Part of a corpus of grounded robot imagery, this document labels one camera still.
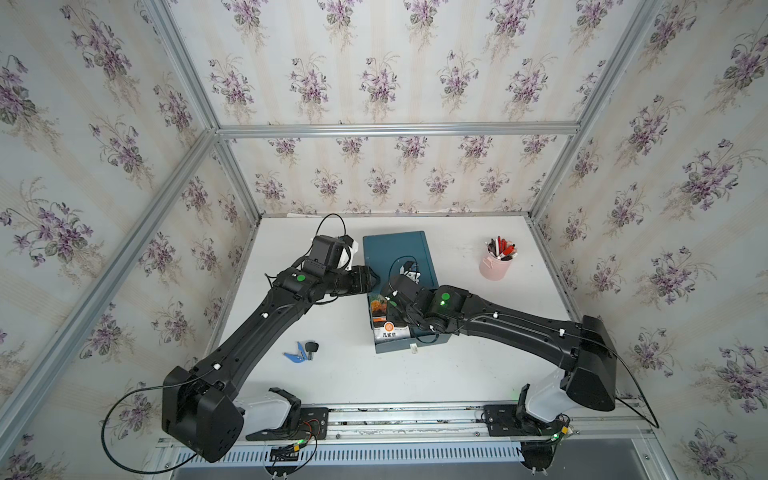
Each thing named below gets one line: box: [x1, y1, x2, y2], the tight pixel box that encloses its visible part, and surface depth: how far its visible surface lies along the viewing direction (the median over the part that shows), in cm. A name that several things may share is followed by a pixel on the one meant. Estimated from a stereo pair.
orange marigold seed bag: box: [371, 294, 399, 340], surface depth 75 cm
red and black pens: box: [485, 236, 518, 261], surface depth 99 cm
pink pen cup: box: [479, 248, 513, 281], surface depth 97 cm
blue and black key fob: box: [283, 341, 319, 363], surface depth 85 cm
